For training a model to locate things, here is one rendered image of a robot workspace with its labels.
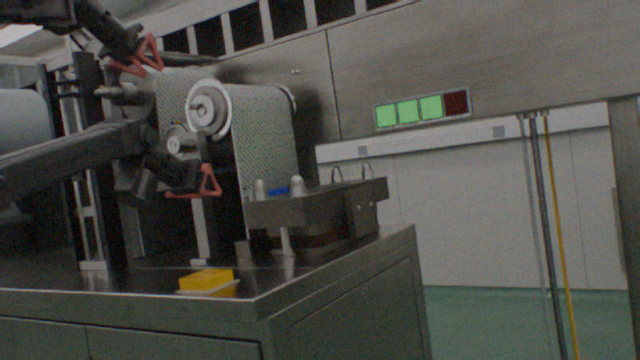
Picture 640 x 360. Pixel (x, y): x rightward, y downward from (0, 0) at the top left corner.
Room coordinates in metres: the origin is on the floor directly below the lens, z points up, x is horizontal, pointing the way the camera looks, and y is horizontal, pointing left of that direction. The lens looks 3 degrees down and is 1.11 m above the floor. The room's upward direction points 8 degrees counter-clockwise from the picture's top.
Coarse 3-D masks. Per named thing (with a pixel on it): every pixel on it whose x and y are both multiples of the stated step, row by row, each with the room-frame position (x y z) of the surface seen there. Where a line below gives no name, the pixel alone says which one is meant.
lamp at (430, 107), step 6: (438, 96) 1.25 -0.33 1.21; (420, 102) 1.28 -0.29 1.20; (426, 102) 1.27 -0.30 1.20; (432, 102) 1.26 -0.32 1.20; (438, 102) 1.25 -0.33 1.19; (426, 108) 1.27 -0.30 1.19; (432, 108) 1.26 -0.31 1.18; (438, 108) 1.25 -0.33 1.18; (426, 114) 1.27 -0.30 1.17; (432, 114) 1.26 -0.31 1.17; (438, 114) 1.25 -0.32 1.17
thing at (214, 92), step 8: (200, 88) 1.23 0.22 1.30; (208, 88) 1.22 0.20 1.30; (216, 88) 1.21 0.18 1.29; (192, 96) 1.25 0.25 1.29; (216, 96) 1.20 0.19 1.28; (224, 104) 1.20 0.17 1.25; (224, 112) 1.20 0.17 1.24; (192, 120) 1.25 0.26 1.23; (216, 120) 1.21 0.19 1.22; (224, 120) 1.21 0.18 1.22; (200, 128) 1.24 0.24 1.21; (208, 128) 1.23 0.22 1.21; (216, 128) 1.21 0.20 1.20
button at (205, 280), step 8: (200, 272) 0.97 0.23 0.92; (208, 272) 0.96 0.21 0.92; (216, 272) 0.95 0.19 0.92; (224, 272) 0.94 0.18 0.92; (184, 280) 0.93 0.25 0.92; (192, 280) 0.92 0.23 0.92; (200, 280) 0.91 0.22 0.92; (208, 280) 0.91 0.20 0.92; (216, 280) 0.92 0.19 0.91; (224, 280) 0.94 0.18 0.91; (232, 280) 0.96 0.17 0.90; (184, 288) 0.94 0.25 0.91; (192, 288) 0.92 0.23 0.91; (200, 288) 0.91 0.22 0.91; (208, 288) 0.91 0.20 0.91
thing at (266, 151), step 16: (240, 128) 1.23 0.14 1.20; (256, 128) 1.28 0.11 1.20; (272, 128) 1.33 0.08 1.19; (288, 128) 1.38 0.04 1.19; (240, 144) 1.22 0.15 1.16; (256, 144) 1.27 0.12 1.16; (272, 144) 1.32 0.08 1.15; (288, 144) 1.38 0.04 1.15; (240, 160) 1.21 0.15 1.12; (256, 160) 1.26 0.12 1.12; (272, 160) 1.31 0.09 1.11; (288, 160) 1.37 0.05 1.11; (240, 176) 1.21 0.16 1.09; (256, 176) 1.25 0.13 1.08; (272, 176) 1.30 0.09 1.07; (288, 176) 1.36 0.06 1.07
